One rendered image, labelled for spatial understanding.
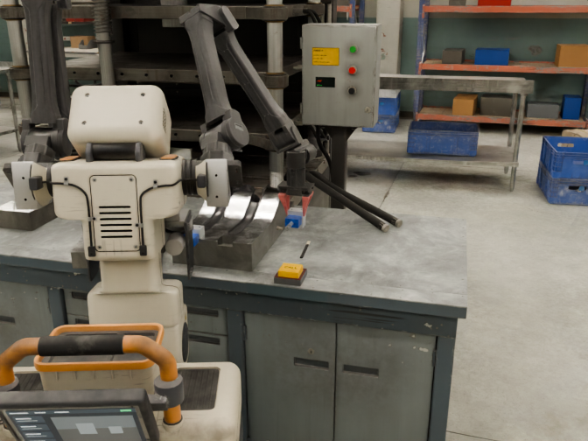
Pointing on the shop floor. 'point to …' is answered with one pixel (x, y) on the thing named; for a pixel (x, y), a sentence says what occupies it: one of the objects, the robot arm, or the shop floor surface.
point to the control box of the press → (339, 86)
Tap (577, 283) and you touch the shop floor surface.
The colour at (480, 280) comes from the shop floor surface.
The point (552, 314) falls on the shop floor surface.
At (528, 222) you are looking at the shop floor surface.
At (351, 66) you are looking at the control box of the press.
